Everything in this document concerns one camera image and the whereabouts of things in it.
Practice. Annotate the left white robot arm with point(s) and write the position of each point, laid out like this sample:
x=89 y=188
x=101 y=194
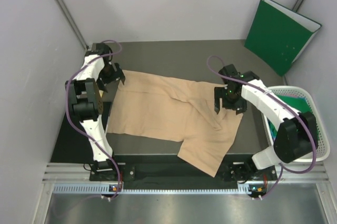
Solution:
x=84 y=105

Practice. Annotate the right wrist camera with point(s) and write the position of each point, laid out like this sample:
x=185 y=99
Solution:
x=229 y=71

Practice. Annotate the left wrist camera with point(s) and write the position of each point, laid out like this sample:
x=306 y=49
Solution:
x=102 y=48

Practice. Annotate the green t shirt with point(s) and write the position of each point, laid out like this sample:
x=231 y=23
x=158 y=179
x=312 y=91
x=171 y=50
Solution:
x=297 y=103

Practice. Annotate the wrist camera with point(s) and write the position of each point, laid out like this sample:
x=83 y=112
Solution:
x=102 y=48
x=229 y=71

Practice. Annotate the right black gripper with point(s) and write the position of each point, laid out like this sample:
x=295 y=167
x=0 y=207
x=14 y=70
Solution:
x=240 y=106

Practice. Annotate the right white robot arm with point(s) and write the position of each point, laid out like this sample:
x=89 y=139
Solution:
x=296 y=133

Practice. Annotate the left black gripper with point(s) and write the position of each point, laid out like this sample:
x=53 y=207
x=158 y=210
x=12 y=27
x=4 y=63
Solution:
x=100 y=83

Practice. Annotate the white perforated laundry basket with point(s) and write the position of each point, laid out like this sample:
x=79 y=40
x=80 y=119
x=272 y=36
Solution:
x=323 y=148

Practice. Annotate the blue pink t shirt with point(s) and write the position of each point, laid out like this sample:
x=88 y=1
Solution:
x=273 y=131

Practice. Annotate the beige t shirt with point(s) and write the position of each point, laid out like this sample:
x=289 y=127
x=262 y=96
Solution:
x=167 y=108

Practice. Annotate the green ring binder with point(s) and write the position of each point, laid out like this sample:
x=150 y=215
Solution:
x=279 y=35

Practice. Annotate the slotted grey cable duct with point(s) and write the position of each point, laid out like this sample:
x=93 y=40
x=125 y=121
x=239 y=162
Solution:
x=110 y=189

